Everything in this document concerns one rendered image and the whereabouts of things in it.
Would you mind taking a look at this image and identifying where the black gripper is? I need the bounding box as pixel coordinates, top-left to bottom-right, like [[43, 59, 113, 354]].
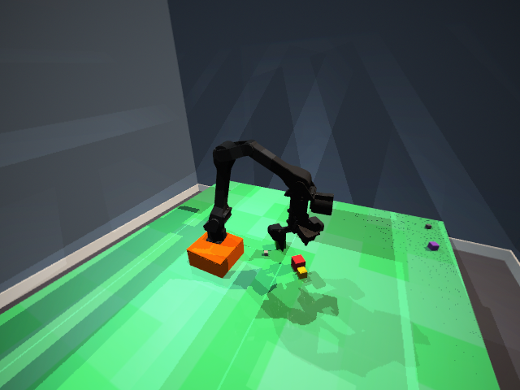
[[267, 209, 324, 252]]

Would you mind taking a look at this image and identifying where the yellow block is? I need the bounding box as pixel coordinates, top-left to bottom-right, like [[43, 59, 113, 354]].
[[297, 266, 308, 280]]

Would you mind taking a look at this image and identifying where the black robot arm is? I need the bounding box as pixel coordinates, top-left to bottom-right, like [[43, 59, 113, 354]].
[[203, 140, 334, 244]]

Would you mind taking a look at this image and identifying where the small purple block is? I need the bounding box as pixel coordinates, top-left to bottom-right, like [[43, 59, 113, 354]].
[[428, 241, 440, 250]]

